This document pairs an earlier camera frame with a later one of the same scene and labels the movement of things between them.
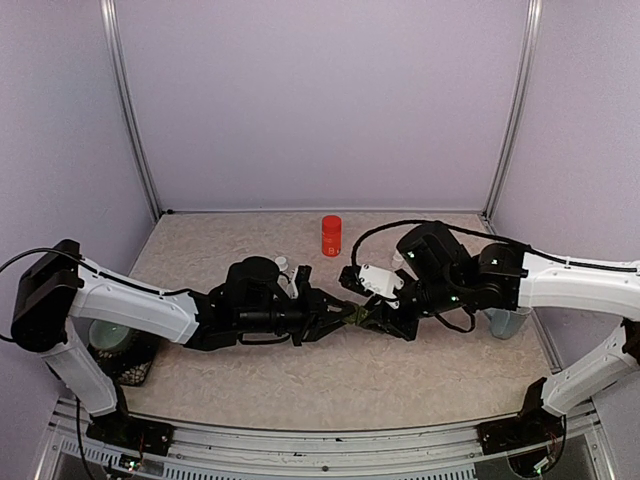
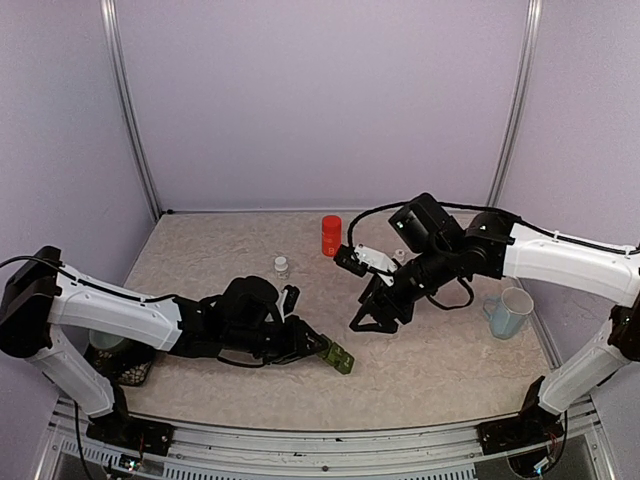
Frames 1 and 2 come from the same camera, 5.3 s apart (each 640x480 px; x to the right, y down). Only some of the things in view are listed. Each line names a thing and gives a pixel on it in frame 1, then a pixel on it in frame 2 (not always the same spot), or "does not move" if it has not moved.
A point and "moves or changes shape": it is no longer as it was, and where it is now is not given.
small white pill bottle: x=281 y=263 does not move
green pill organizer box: x=358 y=315 moves or changes shape
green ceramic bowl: x=106 y=335 does not move
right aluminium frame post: x=516 y=114 does not move
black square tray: x=128 y=364 does not move
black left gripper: x=315 y=308 -> x=296 y=343
